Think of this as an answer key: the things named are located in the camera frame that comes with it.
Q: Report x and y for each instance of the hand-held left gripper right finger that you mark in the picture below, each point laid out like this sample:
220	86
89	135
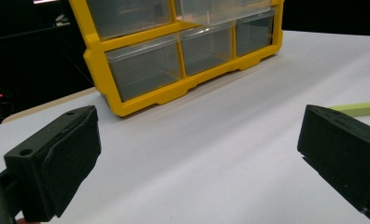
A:
345	155

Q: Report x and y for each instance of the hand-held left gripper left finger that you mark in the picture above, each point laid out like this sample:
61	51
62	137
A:
61	161

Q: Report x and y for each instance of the light green plastic bar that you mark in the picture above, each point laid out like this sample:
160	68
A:
356	109

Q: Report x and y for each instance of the yellow plastic drawer cabinet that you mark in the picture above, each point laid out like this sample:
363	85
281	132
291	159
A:
96	59

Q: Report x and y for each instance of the metal stand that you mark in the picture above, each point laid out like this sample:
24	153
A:
61	19

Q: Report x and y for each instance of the large clear plastic drawer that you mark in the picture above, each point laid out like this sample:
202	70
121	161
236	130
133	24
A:
128	15

